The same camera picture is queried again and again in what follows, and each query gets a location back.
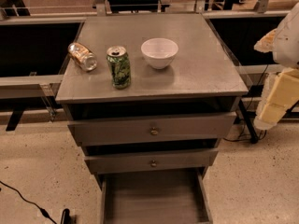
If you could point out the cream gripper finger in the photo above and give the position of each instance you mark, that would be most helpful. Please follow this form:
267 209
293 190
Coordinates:
265 44
280 93

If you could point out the green soda can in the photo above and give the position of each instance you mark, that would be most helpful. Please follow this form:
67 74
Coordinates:
119 66

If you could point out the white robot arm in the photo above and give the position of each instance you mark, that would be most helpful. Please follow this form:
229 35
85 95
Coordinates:
286 42

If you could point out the top grey drawer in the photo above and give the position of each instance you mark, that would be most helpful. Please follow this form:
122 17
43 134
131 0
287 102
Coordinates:
116 131

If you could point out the middle grey drawer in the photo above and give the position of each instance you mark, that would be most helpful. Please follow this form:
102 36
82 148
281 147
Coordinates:
147 161

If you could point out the grey drawer cabinet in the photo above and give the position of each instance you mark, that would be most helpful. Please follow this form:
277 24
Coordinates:
150 117

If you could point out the bottom grey drawer open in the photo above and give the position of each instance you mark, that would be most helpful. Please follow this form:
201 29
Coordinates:
156 197

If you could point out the orange soda can lying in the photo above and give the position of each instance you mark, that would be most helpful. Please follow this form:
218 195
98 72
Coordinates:
82 56

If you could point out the black table leg right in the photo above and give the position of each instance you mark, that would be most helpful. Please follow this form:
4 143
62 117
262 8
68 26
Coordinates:
253 135

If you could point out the white ceramic bowl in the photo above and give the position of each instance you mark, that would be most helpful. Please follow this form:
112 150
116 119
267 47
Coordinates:
159 52

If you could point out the metal railing frame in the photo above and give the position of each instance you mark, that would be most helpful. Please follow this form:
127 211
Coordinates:
146 13

